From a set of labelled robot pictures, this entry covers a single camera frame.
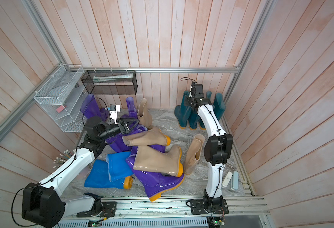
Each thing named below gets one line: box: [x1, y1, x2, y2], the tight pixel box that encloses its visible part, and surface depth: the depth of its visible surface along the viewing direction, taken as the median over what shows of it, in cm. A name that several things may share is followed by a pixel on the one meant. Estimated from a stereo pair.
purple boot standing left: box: [80, 93, 110, 122], surface depth 92 cm
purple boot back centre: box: [125, 96, 139, 119], surface depth 87 cm
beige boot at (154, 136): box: [122, 125, 171, 147], surface depth 82 cm
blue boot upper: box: [105, 151, 134, 182], surface depth 75 cm
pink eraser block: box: [55, 104, 65, 114], surface depth 84 cm
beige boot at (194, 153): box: [183, 133, 205, 175], surface depth 73 cm
